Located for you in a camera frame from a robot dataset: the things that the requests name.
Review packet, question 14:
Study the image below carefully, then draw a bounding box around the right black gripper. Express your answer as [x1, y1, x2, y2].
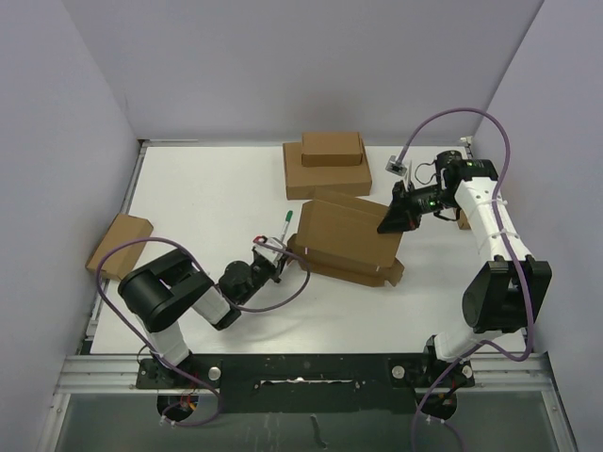
[377, 180, 456, 234]

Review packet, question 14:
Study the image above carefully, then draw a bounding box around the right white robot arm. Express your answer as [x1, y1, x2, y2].
[377, 151, 552, 385]

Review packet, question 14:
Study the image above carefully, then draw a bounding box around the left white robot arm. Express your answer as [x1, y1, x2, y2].
[118, 245, 287, 387]

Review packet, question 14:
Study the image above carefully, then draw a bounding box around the large closed cardboard box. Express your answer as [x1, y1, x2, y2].
[283, 142, 372, 201]

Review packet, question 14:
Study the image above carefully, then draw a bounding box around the small closed cardboard box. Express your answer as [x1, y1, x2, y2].
[301, 132, 363, 168]

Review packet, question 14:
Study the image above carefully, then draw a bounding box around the green white marker pen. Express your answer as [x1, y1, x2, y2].
[279, 210, 293, 243]

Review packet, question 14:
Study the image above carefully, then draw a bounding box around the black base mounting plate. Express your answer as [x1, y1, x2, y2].
[136, 350, 475, 421]

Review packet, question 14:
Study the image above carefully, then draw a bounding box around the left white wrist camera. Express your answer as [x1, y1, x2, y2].
[253, 235, 288, 273]

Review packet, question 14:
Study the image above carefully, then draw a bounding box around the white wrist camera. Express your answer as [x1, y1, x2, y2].
[253, 235, 288, 273]
[385, 155, 412, 189]

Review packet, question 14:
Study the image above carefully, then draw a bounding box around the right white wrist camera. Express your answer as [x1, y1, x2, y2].
[385, 155, 412, 189]

